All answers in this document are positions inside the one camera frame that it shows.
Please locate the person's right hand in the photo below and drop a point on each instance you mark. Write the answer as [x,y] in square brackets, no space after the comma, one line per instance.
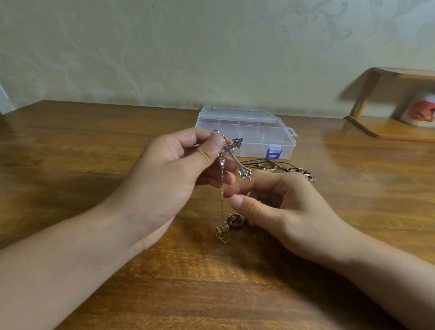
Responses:
[296,217]

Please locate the person's left hand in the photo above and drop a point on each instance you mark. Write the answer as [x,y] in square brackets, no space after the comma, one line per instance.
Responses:
[163,183]

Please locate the clear plastic organizer box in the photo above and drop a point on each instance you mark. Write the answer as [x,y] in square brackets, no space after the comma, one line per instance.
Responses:
[246,131]

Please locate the person's left forearm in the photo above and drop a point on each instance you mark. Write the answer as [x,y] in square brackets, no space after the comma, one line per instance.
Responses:
[54,275]

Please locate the person's right forearm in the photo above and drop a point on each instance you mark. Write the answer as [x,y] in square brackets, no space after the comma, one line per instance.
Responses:
[394,289]

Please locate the wooden shelf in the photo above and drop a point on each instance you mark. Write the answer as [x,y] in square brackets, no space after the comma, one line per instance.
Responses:
[393,127]

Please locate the white printed mug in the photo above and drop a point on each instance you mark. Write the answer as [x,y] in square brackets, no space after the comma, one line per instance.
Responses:
[421,110]

